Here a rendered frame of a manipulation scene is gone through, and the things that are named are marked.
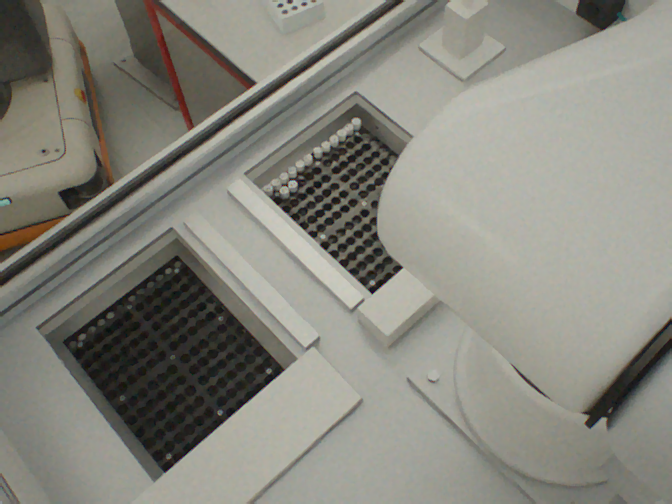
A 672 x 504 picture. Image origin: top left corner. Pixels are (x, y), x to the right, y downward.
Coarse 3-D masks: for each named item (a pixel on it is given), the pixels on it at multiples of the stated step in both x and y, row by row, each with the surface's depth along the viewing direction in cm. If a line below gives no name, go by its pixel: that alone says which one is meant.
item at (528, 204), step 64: (576, 64) 31; (640, 64) 30; (448, 128) 30; (512, 128) 30; (576, 128) 29; (640, 128) 29; (384, 192) 32; (448, 192) 30; (512, 192) 29; (576, 192) 28; (640, 192) 28; (448, 256) 30; (512, 256) 29; (576, 256) 27; (640, 256) 27; (512, 320) 29; (576, 320) 27; (640, 320) 26; (448, 384) 81; (512, 384) 64; (576, 384) 28; (640, 384) 27; (512, 448) 75; (576, 448) 68; (640, 448) 27
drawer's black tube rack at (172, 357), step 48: (192, 288) 95; (96, 336) 93; (144, 336) 96; (192, 336) 92; (240, 336) 91; (96, 384) 89; (144, 384) 89; (192, 384) 89; (240, 384) 91; (144, 432) 89; (192, 432) 89
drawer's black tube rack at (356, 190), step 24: (360, 144) 105; (384, 144) 105; (312, 168) 103; (336, 168) 104; (360, 168) 107; (384, 168) 103; (312, 192) 105; (336, 192) 101; (360, 192) 101; (312, 216) 100; (336, 216) 103; (360, 216) 99; (336, 240) 101; (360, 240) 97; (360, 264) 99; (384, 264) 95
